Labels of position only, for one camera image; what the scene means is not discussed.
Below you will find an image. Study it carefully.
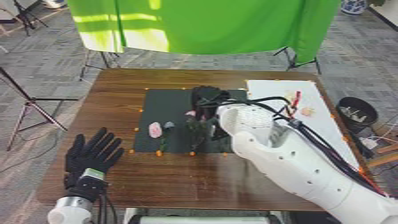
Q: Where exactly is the black cloth stand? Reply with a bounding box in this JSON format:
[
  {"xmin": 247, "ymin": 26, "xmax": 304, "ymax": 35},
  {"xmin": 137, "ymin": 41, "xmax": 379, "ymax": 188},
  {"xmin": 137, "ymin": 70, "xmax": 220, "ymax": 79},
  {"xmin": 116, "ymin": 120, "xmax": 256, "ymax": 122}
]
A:
[{"xmin": 272, "ymin": 45, "xmax": 325, "ymax": 76}]

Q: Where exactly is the white sheet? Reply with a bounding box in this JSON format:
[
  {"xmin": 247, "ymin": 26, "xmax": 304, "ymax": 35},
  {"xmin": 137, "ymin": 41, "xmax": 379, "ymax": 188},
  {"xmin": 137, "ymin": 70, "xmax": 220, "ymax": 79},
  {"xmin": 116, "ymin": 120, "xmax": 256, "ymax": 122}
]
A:
[{"xmin": 244, "ymin": 79, "xmax": 364, "ymax": 169}]

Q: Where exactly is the black tripod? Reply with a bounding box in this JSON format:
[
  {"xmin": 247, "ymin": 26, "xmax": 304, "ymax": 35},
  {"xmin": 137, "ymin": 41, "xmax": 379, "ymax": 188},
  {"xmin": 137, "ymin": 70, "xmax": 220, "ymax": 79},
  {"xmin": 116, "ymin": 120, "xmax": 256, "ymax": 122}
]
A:
[
  {"xmin": 0, "ymin": 66, "xmax": 80, "ymax": 152},
  {"xmin": 0, "ymin": 0, "xmax": 52, "ymax": 37}
]

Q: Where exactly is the pale pink flower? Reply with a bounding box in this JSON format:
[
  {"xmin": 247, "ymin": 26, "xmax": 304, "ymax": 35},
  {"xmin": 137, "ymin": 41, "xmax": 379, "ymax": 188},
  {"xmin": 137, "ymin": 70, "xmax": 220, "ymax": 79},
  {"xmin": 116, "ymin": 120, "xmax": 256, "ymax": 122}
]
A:
[{"xmin": 299, "ymin": 106, "xmax": 318, "ymax": 118}]

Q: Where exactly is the dark mat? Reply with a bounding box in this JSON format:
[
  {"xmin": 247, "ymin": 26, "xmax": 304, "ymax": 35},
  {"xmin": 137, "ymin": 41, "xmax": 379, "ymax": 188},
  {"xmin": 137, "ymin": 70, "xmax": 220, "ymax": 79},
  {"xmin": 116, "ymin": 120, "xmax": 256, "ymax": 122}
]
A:
[{"xmin": 132, "ymin": 88, "xmax": 251, "ymax": 155}]

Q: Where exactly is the pale grey bar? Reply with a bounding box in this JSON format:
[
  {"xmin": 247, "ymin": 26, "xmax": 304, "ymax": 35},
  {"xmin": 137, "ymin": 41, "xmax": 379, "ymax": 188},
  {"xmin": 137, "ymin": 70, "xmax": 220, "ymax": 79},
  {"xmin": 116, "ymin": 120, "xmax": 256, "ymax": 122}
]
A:
[{"xmin": 126, "ymin": 215, "xmax": 281, "ymax": 224}]

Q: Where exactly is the blue white vase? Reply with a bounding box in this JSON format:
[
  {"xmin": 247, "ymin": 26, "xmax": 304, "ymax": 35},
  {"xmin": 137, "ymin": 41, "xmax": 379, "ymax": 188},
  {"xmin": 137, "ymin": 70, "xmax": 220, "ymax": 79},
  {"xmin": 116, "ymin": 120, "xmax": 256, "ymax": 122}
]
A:
[{"xmin": 339, "ymin": 0, "xmax": 370, "ymax": 16}]

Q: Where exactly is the black cable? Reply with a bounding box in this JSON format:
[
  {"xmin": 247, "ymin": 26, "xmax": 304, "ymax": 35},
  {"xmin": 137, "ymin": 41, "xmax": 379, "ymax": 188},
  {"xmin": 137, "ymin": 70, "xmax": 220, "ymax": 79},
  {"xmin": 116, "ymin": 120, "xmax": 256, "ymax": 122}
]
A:
[{"xmin": 233, "ymin": 95, "xmax": 299, "ymax": 120}]

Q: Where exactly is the black bin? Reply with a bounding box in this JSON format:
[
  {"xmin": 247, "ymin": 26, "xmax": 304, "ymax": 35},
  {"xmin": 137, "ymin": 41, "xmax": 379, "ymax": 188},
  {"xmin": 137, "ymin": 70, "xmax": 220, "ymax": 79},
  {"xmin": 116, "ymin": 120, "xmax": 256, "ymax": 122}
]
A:
[{"xmin": 334, "ymin": 96, "xmax": 380, "ymax": 135}]

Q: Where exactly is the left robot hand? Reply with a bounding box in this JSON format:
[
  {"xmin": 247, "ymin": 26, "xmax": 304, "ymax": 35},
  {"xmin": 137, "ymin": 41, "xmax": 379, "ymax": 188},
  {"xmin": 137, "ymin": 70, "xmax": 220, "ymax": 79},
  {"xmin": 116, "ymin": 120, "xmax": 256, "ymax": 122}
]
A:
[{"xmin": 62, "ymin": 127, "xmax": 126, "ymax": 184}]

